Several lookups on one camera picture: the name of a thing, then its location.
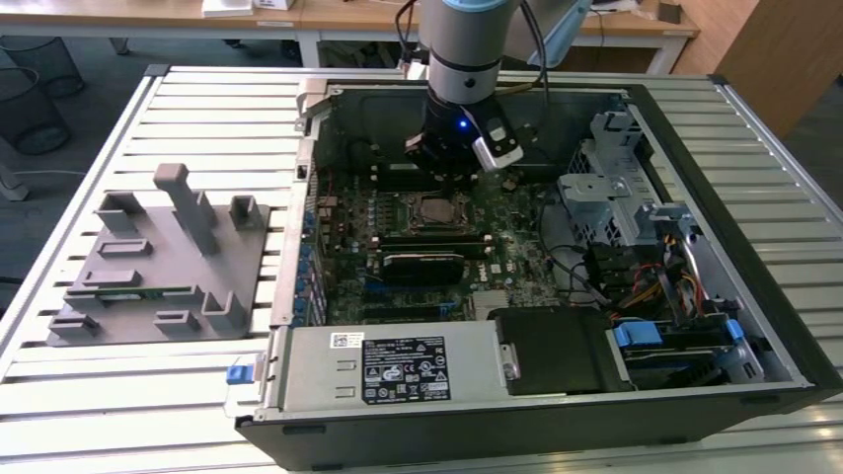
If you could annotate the silver square CPU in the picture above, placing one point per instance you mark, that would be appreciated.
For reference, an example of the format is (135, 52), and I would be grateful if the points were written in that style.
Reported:
(440, 210)

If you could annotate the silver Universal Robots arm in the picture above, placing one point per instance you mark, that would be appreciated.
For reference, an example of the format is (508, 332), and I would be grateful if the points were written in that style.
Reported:
(460, 49)

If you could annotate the CPU socket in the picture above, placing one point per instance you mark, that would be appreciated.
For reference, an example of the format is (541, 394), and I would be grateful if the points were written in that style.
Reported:
(438, 230)

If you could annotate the black RAM slot row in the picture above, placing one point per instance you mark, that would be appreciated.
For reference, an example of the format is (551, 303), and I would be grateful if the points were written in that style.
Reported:
(435, 245)
(395, 178)

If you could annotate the silver metal drive cage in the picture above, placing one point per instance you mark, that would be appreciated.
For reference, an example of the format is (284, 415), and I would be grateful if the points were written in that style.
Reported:
(593, 197)

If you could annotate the black expansion card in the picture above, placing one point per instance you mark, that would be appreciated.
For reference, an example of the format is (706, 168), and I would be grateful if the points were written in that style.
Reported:
(422, 270)

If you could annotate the green motherboard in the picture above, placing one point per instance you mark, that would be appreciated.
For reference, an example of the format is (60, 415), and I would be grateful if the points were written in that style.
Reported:
(521, 281)

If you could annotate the small silver heatsink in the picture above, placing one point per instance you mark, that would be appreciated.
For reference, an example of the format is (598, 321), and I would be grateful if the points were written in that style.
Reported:
(491, 301)

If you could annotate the black expansion slot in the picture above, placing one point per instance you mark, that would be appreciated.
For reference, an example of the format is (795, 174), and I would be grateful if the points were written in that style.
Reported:
(402, 312)

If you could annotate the white cardboard box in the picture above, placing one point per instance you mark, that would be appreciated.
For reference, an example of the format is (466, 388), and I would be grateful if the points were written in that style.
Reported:
(271, 4)
(227, 7)

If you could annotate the grey plastic parts rack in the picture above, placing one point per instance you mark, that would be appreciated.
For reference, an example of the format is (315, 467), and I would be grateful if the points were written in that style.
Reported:
(240, 271)

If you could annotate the black plastic fan shroud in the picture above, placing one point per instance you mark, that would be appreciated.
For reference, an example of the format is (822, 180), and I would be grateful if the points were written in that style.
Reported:
(559, 350)

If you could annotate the blue disk carrier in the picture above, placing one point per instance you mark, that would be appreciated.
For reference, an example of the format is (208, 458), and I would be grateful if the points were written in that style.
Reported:
(638, 338)

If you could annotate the silver power supply with label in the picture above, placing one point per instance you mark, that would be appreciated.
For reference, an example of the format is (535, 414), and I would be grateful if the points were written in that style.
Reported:
(310, 370)

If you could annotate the wooden cabinet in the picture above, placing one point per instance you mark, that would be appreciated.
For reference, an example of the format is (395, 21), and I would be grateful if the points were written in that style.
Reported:
(777, 49)

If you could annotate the green RAM stick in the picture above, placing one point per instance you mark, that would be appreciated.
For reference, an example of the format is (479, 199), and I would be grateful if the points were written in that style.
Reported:
(155, 292)

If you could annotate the blue case latch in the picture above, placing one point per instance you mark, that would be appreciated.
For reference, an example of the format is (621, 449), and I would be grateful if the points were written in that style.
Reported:
(239, 375)

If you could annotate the blue plastic bay clip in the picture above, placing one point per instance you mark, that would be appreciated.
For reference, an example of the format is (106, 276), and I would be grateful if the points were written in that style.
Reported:
(734, 333)

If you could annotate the black open PC case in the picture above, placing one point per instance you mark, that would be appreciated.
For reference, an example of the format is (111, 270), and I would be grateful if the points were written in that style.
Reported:
(460, 439)

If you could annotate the black mesh wastebasket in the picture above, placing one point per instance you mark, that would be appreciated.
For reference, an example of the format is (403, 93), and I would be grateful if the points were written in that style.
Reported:
(46, 59)
(32, 113)

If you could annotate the small grey wrist camera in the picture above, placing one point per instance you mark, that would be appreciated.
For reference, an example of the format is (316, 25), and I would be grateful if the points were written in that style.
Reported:
(415, 145)

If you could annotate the white wrist camera black face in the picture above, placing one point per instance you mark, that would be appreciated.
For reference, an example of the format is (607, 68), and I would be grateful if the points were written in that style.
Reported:
(496, 148)

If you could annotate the wooden desk white frame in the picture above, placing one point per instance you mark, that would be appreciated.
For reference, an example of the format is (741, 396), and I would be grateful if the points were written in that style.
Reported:
(184, 21)

